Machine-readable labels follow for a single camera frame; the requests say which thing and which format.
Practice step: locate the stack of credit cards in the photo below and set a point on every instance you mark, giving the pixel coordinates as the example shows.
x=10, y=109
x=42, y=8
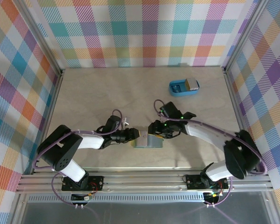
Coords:
x=191, y=84

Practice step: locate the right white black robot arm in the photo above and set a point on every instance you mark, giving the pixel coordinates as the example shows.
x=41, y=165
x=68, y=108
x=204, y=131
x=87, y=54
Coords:
x=205, y=133

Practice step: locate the blue card tray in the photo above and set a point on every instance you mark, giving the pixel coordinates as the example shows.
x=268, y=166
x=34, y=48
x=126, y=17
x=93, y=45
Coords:
x=177, y=93

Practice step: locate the aluminium frame post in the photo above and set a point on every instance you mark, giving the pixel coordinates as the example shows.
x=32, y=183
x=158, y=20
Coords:
x=243, y=35
x=44, y=39

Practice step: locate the perforated metal strip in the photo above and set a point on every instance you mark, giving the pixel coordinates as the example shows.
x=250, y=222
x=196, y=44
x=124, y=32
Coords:
x=142, y=198

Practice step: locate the aluminium table side rail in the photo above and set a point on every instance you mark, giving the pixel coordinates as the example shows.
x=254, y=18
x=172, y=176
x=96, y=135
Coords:
x=51, y=107
x=235, y=105

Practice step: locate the green card holder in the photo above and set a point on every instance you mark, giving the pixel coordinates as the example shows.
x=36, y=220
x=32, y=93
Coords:
x=154, y=142

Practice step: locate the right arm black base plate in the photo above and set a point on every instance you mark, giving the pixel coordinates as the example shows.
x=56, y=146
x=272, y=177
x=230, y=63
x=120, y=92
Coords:
x=193, y=183

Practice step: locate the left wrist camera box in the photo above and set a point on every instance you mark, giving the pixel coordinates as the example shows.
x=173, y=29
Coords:
x=126, y=121

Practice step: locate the grey metal sheet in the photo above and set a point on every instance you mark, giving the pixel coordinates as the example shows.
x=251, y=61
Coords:
x=142, y=212

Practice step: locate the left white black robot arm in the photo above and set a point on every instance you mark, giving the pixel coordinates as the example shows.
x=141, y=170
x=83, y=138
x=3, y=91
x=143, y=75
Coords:
x=91, y=141

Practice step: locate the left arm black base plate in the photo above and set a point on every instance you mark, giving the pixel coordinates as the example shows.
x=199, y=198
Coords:
x=95, y=183

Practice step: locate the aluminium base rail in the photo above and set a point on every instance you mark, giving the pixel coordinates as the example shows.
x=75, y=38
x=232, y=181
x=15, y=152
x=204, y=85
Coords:
x=142, y=182

